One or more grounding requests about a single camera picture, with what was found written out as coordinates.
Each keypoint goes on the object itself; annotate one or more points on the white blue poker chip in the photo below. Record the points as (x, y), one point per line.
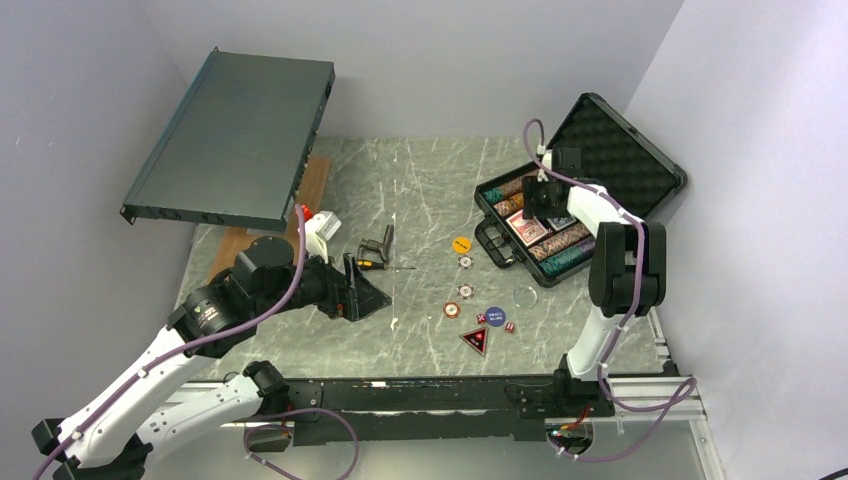
(466, 291)

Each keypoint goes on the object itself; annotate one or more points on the orange black screwdriver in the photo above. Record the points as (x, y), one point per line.
(369, 265)

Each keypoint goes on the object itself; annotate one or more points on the black poker set case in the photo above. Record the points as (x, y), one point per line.
(614, 155)

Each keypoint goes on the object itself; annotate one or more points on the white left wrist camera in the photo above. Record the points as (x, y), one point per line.
(319, 228)

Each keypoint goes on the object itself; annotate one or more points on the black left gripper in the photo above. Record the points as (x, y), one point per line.
(352, 294)

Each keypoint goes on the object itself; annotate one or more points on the grey metal clamp tool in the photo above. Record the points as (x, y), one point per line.
(382, 248)

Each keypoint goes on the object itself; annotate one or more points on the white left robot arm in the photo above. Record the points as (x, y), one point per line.
(127, 427)

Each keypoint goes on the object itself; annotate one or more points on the white purple poker chip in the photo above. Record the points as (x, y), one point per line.
(465, 262)

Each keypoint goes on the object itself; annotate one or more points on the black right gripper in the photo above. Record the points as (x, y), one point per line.
(530, 188)

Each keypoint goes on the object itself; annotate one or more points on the blue small blind button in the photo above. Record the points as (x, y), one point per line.
(495, 316)

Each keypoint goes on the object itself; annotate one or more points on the dark grey rack server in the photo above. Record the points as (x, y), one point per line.
(236, 147)

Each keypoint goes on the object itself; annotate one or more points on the red black triangular button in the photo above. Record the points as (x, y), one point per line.
(477, 340)

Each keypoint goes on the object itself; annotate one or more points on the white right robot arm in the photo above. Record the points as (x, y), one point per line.
(627, 271)

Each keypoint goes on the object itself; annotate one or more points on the orange white poker chip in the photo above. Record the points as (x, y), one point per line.
(451, 310)

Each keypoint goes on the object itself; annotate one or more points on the brown wooden board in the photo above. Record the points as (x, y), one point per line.
(309, 194)

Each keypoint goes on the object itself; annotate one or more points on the yellow dealer button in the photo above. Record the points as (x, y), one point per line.
(461, 245)

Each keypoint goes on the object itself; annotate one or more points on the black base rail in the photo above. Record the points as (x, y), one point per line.
(520, 407)

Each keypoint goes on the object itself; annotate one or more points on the blue playing card deck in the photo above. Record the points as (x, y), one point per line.
(561, 223)

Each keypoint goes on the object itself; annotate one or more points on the clear plastic disc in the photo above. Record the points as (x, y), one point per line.
(525, 297)

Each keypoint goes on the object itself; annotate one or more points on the red playing card deck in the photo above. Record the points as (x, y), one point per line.
(528, 231)

